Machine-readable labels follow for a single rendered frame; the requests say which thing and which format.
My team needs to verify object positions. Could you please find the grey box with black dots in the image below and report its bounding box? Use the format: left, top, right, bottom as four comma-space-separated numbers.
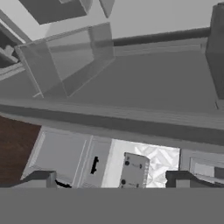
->
118, 151, 151, 189

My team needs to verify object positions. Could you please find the clear glass box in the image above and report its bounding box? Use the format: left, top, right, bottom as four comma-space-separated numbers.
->
14, 22, 116, 99

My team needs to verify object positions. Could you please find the black cupboard handle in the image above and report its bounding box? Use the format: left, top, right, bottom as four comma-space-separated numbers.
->
54, 178, 73, 189
89, 156, 100, 175

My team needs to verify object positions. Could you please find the grey cupboard with inset panel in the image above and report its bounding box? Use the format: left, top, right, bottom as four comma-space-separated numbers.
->
178, 148, 224, 186

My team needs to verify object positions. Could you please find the small grey wall cupboard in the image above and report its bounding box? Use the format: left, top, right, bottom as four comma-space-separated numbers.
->
98, 0, 116, 19

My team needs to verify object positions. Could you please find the wide grey cupboard door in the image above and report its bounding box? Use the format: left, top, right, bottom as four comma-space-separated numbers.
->
20, 127, 89, 187

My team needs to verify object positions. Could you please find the dark grey shelf unit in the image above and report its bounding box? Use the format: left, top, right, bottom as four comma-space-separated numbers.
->
0, 22, 25, 77

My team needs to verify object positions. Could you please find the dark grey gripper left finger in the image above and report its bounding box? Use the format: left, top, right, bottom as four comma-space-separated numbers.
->
10, 170, 58, 189

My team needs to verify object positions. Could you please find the narrow grey cupboard door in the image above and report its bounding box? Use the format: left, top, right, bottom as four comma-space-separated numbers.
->
72, 135, 114, 189

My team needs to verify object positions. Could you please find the dark grey wall cupboard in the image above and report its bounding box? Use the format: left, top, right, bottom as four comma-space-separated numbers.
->
18, 0, 95, 25

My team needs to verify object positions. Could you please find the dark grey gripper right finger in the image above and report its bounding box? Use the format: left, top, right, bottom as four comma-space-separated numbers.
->
164, 170, 224, 189

